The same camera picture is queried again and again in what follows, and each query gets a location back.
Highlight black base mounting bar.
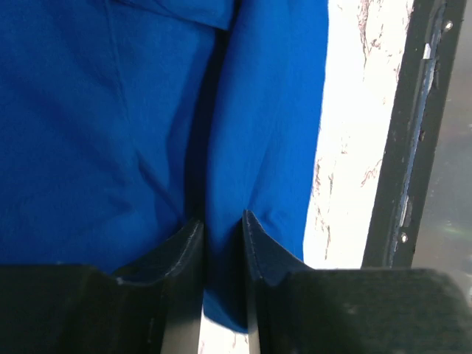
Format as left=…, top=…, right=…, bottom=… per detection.
left=361, top=0, right=467, bottom=268

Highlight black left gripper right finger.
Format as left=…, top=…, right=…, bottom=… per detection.
left=242, top=211, right=471, bottom=353

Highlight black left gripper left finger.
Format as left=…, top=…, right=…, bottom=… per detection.
left=1, top=220, right=204, bottom=353

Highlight blue t shirt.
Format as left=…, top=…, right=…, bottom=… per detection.
left=1, top=1, right=328, bottom=333

